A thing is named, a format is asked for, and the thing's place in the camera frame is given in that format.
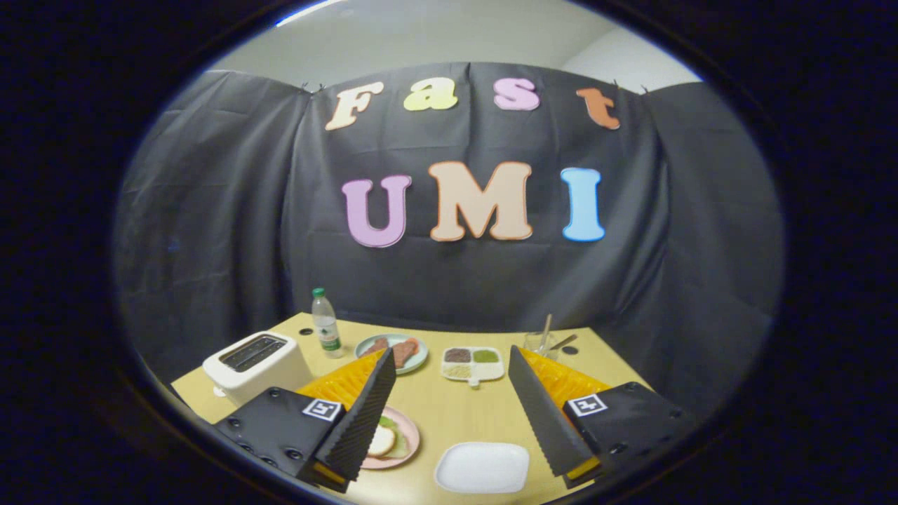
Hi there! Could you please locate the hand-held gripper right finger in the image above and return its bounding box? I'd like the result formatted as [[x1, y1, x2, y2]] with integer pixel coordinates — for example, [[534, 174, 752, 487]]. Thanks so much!
[[508, 344, 697, 490]]

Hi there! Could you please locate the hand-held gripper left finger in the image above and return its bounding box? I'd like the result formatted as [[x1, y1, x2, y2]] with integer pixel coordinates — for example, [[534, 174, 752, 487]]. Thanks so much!
[[213, 349, 398, 494]]

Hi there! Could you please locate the plain white bread slice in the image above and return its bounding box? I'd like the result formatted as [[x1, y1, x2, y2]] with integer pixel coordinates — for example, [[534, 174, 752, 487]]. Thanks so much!
[[368, 425, 398, 458]]

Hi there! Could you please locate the green lettuce leaf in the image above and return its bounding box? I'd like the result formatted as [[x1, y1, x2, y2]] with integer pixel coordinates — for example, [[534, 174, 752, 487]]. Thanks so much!
[[379, 415, 412, 459]]

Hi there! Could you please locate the pink plate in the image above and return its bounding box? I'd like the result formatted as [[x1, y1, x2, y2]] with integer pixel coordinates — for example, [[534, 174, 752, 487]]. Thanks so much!
[[361, 405, 421, 470]]

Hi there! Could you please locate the white plate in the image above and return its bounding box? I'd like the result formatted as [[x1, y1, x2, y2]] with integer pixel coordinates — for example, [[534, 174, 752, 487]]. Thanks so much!
[[434, 442, 530, 494]]

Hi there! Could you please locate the square clear glass cup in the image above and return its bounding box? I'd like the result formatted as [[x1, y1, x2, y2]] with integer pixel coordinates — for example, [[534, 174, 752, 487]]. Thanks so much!
[[524, 331, 561, 361]]

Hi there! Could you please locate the pale green plate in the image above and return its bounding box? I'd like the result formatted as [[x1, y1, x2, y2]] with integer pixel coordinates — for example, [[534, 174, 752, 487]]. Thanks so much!
[[354, 333, 429, 376]]

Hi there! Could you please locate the white divided spice dish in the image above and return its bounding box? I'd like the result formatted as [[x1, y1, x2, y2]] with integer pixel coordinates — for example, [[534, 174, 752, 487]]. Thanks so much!
[[441, 346, 505, 388]]

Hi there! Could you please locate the clear water bottle green cap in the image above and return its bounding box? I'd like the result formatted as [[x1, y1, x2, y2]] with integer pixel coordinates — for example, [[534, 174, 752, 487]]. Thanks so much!
[[311, 288, 343, 359]]

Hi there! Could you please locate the white toaster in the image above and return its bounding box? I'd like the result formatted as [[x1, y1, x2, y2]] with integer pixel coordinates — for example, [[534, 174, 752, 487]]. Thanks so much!
[[203, 331, 314, 408]]

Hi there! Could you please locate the black backdrop cloth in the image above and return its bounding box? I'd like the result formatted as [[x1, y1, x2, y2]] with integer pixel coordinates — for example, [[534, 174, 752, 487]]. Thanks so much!
[[116, 62, 783, 422]]

